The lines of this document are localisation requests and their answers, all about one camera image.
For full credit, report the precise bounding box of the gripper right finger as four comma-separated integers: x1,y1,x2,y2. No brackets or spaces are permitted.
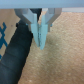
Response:
39,8,63,50

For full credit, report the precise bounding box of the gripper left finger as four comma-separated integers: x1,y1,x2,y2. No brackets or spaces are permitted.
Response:
14,8,44,50

